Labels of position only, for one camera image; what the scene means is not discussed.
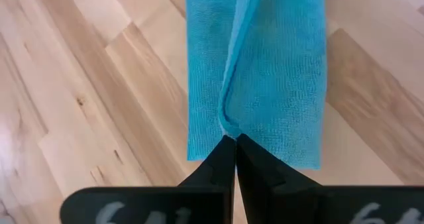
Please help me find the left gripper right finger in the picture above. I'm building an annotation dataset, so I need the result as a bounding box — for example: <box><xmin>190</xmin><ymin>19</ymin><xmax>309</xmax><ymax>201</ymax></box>
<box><xmin>236</xmin><ymin>133</ymin><xmax>424</xmax><ymax>224</ymax></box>

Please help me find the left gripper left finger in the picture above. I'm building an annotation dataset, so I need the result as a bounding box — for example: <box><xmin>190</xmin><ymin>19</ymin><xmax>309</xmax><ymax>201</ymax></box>
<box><xmin>60</xmin><ymin>135</ymin><xmax>237</xmax><ymax>224</ymax></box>

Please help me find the blue microfiber towel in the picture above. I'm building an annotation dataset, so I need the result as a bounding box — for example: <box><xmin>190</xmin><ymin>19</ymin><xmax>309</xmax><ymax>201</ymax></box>
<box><xmin>184</xmin><ymin>0</ymin><xmax>329</xmax><ymax>170</ymax></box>

